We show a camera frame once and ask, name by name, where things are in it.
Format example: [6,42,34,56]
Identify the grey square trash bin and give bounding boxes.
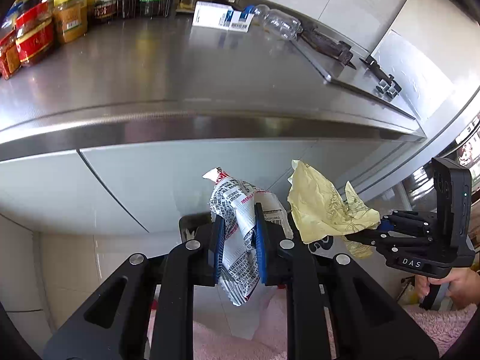
[179,212,212,242]

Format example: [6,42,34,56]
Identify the white blue carton box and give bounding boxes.
[192,2,255,33]

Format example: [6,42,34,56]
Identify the pale yellow paper bag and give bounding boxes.
[287,159,381,259]

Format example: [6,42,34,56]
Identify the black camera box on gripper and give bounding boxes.
[431,157,472,249]

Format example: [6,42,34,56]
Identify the small black cat mat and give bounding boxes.
[308,235,335,254]

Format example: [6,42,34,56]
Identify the silver printed snack wrapper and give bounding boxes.
[202,167,293,306]

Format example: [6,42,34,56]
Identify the clear empty plastic bottle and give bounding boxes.
[246,4,303,41]

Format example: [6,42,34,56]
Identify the red lid chili jar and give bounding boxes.
[16,2,55,67]

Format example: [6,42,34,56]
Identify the right pink fleece leg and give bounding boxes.
[403,304,478,357]

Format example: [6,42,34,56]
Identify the gas stove burner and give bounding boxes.
[300,28,356,69]

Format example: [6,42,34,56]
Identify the yellow lid sauce jar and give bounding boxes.
[53,0,88,44]

